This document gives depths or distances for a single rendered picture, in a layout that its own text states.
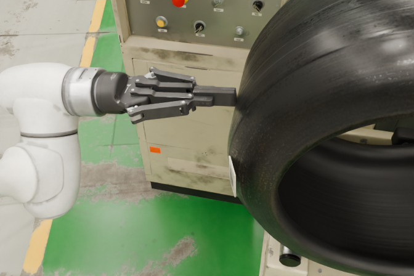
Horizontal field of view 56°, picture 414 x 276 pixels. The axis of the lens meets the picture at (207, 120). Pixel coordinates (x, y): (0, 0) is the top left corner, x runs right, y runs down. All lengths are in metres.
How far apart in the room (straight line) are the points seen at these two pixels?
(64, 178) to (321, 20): 0.52
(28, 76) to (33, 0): 3.01
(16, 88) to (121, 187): 1.37
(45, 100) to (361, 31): 0.51
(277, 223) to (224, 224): 1.23
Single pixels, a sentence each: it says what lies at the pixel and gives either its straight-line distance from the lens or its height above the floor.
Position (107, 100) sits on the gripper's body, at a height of 1.23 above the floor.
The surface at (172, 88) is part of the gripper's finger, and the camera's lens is 0.67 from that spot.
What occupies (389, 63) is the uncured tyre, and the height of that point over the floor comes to 1.42.
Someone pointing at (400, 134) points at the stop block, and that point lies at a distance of 1.03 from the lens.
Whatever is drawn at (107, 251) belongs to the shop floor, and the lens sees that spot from 1.91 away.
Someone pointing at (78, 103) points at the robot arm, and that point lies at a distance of 0.70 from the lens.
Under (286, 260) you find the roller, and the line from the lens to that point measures 0.86.
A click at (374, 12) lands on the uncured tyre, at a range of 0.51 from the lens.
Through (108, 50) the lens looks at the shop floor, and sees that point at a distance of 2.93.
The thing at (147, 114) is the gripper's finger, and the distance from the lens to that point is 0.65.
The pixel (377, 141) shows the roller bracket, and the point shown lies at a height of 0.93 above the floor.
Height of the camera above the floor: 1.68
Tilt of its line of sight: 46 degrees down
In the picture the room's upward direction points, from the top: straight up
